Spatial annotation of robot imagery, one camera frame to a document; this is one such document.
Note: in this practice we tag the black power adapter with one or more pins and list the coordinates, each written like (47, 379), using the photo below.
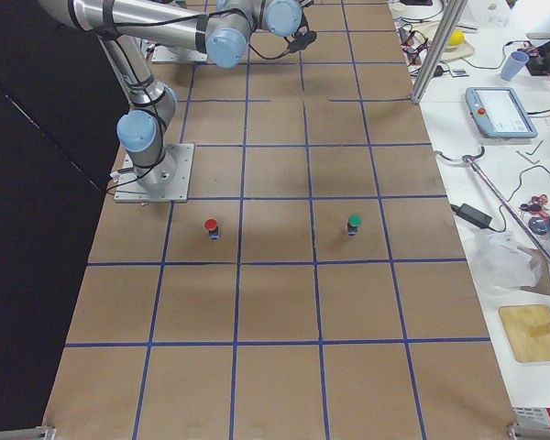
(472, 215)

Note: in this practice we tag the teach pendant tablet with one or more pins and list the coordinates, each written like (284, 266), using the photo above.
(499, 113)

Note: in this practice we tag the clear plastic bag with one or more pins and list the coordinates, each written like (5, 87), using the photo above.
(500, 264)

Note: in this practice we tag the red push button switch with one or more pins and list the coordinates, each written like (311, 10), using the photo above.
(211, 225)

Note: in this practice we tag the aluminium frame post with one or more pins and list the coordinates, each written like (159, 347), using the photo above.
(453, 11)

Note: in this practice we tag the blue plastic cup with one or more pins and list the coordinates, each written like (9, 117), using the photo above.
(513, 65)

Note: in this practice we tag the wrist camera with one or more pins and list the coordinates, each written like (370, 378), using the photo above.
(301, 40)

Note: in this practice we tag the metal walking cane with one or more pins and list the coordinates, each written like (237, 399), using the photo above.
(472, 162)

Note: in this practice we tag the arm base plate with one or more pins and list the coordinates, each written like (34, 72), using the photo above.
(175, 55)
(168, 181)

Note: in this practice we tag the green push button switch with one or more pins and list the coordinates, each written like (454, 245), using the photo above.
(353, 224)

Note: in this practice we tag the yellow lemon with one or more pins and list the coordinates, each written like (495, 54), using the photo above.
(456, 39)

